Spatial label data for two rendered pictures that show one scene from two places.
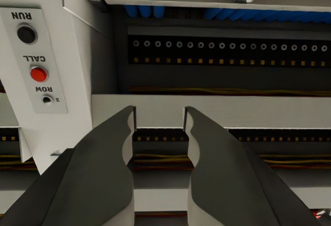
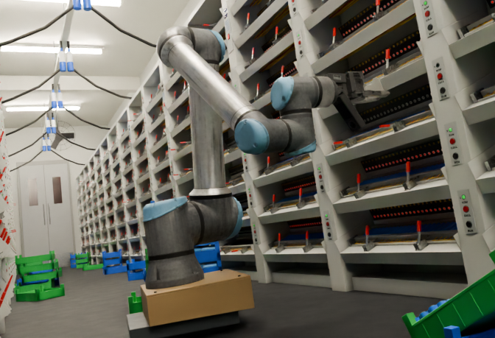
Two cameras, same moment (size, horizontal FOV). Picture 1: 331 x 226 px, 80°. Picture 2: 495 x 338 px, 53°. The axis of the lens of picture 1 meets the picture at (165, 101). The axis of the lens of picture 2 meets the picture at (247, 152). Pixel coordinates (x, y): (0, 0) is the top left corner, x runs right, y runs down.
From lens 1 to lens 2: 1.50 m
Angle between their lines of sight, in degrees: 61
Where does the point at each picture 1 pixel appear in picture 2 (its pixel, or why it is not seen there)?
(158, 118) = (405, 71)
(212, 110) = (392, 81)
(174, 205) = (388, 18)
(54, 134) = (436, 46)
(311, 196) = (343, 51)
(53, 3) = (437, 103)
